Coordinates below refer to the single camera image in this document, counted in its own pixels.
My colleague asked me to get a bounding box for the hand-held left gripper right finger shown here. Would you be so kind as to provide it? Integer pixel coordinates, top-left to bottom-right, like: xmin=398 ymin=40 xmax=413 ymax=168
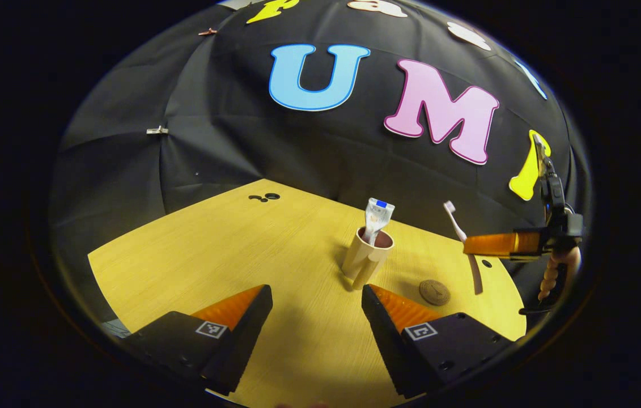
xmin=361 ymin=284 xmax=516 ymax=399

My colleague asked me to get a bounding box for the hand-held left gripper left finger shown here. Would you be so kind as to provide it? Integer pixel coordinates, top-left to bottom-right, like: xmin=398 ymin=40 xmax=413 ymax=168
xmin=122 ymin=284 xmax=274 ymax=396

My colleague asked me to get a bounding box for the pale pink toothbrush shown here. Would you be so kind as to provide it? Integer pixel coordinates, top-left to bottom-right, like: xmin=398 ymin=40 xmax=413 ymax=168
xmin=443 ymin=201 xmax=485 ymax=296

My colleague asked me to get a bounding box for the round cork coaster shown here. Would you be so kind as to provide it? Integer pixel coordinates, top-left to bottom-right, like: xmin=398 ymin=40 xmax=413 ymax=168
xmin=419 ymin=279 xmax=451 ymax=306

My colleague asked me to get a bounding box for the beige cup with handle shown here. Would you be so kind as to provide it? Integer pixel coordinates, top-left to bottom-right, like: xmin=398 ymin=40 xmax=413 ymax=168
xmin=342 ymin=227 xmax=395 ymax=291

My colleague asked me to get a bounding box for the white toothpaste tube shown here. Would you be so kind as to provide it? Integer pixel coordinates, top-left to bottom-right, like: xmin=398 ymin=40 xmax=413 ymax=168
xmin=363 ymin=198 xmax=396 ymax=247

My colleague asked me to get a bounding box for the wooden desktop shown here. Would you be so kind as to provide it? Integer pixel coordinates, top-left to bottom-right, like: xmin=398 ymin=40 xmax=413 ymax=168
xmin=88 ymin=178 xmax=528 ymax=408

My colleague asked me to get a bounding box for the black backdrop cloth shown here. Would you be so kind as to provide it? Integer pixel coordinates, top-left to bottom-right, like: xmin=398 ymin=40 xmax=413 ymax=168
xmin=51 ymin=0 xmax=590 ymax=318

